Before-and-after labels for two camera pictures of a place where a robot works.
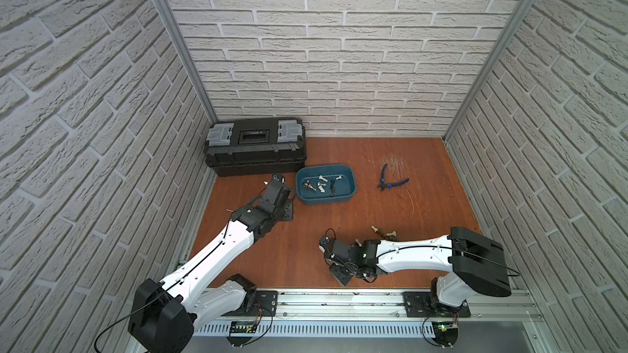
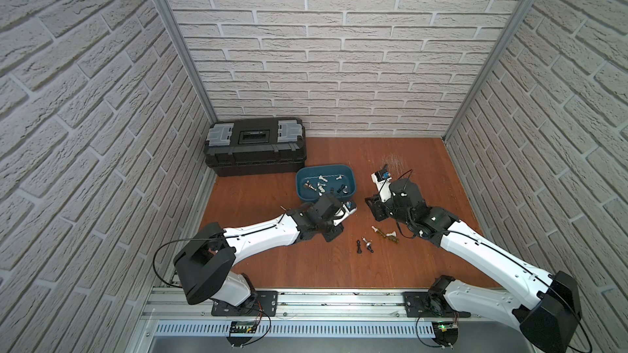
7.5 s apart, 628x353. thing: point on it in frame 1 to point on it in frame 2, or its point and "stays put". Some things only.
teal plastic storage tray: (324, 184) stays put
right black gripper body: (342, 275) to (383, 210)
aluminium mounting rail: (316, 306) stays put
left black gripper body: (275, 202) to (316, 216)
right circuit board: (446, 332) stays put
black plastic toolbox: (255, 146) stays put
